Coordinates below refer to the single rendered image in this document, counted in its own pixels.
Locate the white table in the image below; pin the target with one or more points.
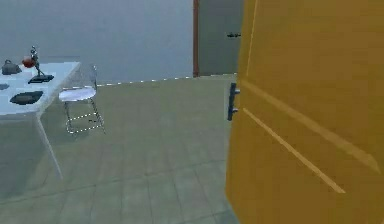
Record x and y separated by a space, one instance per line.
50 83

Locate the grey kettle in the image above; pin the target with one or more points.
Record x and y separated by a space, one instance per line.
10 68

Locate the yellow room door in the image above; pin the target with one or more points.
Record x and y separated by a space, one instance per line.
306 100

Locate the white chair with metal legs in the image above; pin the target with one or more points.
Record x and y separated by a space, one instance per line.
77 94

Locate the grey room door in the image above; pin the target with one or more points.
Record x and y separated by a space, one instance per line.
218 40

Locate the red round object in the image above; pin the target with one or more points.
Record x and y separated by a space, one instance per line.
28 62

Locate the black pan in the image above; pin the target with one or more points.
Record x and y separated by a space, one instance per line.
26 97

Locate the black statuette on base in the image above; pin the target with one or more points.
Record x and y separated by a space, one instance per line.
40 78

